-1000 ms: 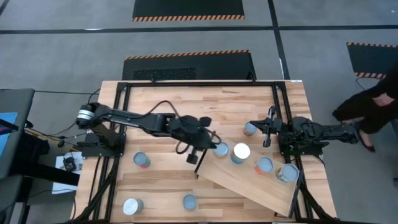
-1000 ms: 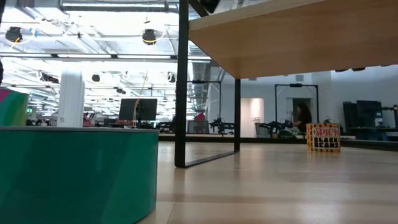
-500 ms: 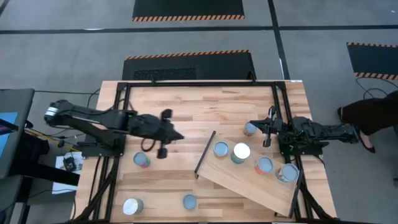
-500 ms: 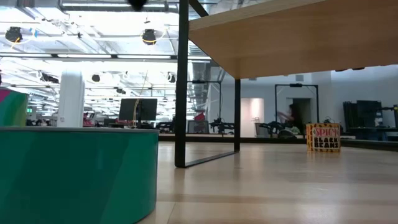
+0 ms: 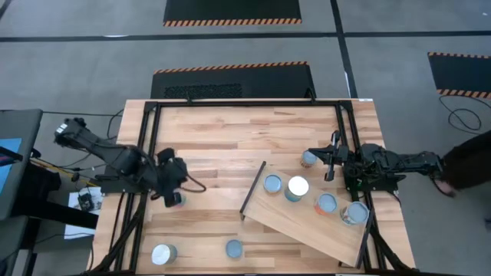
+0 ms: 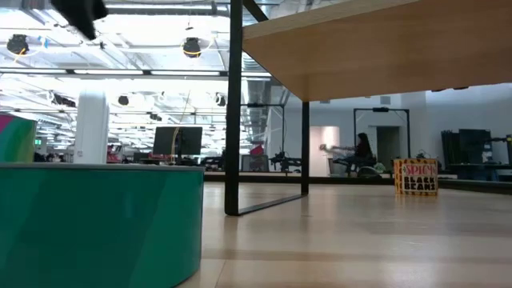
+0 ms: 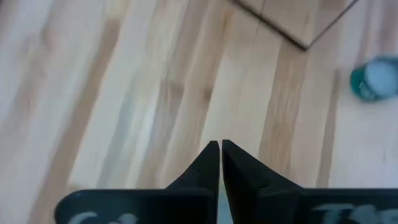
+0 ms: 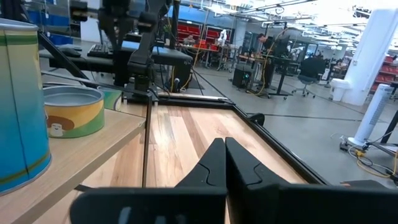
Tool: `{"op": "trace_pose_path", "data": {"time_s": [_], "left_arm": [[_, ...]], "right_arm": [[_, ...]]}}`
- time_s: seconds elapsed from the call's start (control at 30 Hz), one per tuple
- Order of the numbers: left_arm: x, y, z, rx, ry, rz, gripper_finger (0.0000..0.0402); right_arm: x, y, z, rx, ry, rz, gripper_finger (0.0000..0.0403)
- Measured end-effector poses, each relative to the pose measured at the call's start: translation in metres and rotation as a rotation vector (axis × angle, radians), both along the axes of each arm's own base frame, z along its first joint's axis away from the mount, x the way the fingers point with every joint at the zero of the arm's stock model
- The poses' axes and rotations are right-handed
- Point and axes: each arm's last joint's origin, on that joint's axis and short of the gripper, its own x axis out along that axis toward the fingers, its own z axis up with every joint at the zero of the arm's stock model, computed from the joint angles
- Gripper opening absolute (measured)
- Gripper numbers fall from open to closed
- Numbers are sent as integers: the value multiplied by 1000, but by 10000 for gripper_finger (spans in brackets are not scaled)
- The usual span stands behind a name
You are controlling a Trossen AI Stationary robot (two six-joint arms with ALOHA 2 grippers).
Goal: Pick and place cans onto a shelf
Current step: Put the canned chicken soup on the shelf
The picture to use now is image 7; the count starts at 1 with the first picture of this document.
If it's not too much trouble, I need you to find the wooden shelf black frame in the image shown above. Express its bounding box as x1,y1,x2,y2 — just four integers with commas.
229,0,360,51

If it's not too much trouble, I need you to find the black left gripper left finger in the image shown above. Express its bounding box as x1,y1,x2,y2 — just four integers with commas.
54,140,221,224

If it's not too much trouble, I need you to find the short teal can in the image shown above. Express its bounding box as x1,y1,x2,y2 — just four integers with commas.
350,55,398,103

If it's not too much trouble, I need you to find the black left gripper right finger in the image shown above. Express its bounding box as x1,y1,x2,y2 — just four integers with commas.
221,139,398,224

